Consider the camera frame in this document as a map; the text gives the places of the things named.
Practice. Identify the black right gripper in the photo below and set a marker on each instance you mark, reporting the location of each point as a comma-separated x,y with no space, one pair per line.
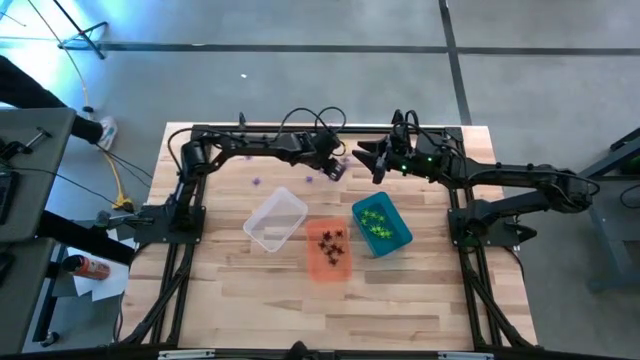
407,155

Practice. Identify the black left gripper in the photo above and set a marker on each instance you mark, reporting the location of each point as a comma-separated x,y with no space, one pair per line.
322,150

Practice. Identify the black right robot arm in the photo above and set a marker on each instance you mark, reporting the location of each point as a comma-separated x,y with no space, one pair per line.
525,172

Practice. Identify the clear plastic container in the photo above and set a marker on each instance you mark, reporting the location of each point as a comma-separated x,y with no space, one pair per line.
275,220

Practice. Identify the teal plastic container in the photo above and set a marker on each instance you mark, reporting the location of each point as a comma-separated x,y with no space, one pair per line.
395,245

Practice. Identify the orange plastic container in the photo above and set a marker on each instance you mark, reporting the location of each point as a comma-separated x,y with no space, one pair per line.
330,270

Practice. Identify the person's head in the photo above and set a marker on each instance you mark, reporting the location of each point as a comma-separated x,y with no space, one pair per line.
299,351

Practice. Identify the white paper sheet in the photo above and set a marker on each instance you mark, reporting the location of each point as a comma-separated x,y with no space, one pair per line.
120,239
107,287

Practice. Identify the grey metal bench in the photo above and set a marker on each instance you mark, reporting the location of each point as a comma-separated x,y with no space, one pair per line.
607,240

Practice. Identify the black desk crossbar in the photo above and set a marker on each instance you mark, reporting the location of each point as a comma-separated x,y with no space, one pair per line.
85,240

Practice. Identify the orange spray can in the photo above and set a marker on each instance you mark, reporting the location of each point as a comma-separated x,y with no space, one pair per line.
92,269

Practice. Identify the black tripod stand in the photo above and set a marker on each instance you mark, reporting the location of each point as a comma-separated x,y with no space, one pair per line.
82,33

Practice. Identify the grey desk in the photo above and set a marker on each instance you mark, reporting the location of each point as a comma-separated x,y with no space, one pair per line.
35,200
25,310

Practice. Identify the person's leg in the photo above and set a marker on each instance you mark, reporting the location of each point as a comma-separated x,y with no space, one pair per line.
25,90

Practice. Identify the black clamp tool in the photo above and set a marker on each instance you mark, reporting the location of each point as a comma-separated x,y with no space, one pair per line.
12,149

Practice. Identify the black keyboard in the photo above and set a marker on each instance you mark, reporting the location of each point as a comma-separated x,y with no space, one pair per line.
7,197

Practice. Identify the black caster wheel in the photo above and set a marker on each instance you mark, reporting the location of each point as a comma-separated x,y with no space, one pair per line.
50,339

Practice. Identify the black frame bracket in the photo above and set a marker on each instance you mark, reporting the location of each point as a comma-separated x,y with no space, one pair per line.
397,117
242,119

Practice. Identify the black aluminium table frame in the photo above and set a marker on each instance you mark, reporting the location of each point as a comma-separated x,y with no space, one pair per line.
475,300

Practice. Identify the silver metal bracket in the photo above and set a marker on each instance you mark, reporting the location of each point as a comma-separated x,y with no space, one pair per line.
185,354
465,356

